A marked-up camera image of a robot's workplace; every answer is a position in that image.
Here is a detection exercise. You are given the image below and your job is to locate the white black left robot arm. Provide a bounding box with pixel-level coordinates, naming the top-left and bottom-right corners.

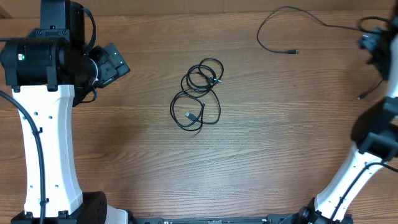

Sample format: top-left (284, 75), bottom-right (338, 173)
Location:
top-left (1, 38), bottom-right (133, 223)

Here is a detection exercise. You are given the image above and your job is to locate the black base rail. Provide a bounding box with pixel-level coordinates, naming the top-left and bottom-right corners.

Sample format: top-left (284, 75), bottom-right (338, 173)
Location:
top-left (132, 214), bottom-right (289, 224)

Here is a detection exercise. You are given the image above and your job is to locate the black coiled USB-A cable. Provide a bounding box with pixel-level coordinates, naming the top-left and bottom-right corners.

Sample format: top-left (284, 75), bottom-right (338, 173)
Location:
top-left (169, 57), bottom-right (224, 133)

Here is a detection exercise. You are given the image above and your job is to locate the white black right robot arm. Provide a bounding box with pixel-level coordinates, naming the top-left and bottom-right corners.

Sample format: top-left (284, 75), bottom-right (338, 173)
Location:
top-left (283, 11), bottom-right (397, 223)

